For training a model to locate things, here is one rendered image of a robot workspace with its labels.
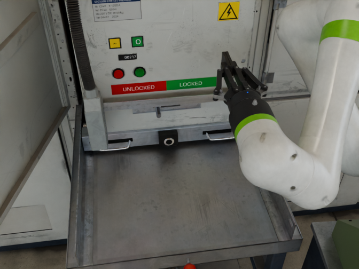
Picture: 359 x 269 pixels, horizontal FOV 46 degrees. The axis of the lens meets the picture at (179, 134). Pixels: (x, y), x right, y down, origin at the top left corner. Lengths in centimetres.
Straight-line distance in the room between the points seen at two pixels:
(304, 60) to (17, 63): 80
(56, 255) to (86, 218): 101
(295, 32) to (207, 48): 24
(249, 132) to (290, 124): 101
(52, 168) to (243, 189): 85
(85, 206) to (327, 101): 72
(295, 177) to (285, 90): 94
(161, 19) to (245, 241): 62
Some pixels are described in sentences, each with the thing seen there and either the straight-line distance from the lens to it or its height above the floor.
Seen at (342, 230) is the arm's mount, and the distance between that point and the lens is 128.
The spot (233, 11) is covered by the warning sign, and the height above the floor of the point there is 130.
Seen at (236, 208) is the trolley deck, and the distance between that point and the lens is 123.
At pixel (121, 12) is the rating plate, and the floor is 132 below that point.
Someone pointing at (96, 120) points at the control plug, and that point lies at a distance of 117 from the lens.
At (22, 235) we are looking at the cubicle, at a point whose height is 13.
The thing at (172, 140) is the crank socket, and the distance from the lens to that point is 134.
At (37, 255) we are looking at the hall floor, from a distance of 224.
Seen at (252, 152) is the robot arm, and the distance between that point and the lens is 78.
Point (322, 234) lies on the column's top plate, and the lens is 135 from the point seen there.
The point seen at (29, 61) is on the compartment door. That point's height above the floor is 112.
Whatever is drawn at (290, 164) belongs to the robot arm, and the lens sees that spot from 78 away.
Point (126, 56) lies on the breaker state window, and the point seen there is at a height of 119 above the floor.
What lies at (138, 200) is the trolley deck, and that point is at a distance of 124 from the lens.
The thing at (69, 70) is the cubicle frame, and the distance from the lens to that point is 153.
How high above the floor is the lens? 180
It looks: 42 degrees down
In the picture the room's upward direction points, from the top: straight up
